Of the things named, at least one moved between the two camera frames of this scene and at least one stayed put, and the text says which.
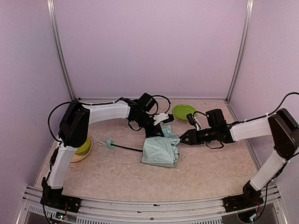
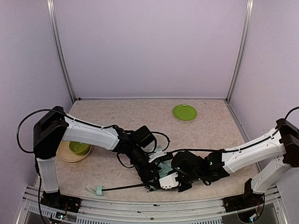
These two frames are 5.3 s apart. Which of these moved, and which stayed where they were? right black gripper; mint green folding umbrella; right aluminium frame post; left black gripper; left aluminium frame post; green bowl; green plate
Moved: left black gripper; mint green folding umbrella; right black gripper
Stayed: green plate; left aluminium frame post; green bowl; right aluminium frame post
